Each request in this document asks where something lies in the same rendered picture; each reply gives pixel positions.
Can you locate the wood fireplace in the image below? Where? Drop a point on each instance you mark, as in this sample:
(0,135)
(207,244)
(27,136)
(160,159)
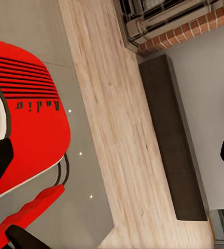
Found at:
(141,20)

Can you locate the cabinet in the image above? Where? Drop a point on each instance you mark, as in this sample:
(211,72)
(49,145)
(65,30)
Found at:
(174,139)

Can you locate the radio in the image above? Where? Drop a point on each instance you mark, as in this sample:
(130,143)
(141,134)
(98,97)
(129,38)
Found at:
(33,118)

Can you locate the coffee table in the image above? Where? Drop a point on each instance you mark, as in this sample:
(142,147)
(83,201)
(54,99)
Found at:
(81,217)

